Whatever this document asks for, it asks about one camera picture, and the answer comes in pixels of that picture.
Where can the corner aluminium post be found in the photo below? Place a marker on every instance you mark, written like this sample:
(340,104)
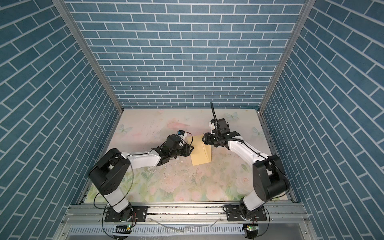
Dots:
(81,41)
(305,11)

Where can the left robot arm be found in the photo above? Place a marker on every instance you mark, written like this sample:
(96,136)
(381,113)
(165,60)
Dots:
(109,171)

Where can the yellow envelope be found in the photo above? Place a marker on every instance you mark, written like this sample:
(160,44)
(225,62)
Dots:
(201,154)

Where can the right corner aluminium post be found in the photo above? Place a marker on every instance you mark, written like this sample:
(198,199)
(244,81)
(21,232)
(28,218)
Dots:
(305,11)

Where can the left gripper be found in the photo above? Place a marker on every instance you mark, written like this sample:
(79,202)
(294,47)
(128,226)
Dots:
(186,151)

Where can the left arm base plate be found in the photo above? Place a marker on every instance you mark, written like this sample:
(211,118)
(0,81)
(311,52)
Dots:
(131,214)

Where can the left corner aluminium post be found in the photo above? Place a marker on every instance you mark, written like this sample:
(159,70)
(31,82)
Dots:
(81,41)

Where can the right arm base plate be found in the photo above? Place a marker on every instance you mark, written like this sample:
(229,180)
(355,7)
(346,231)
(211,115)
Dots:
(236,213)

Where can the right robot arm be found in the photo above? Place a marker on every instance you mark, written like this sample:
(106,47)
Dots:
(269,177)

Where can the white slotted cable duct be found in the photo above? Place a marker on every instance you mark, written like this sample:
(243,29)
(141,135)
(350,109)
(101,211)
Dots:
(157,230)

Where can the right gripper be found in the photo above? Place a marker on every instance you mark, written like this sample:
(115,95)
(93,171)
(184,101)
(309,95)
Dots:
(207,139)

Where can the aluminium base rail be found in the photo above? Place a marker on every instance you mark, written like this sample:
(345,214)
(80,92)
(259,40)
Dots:
(193,212)

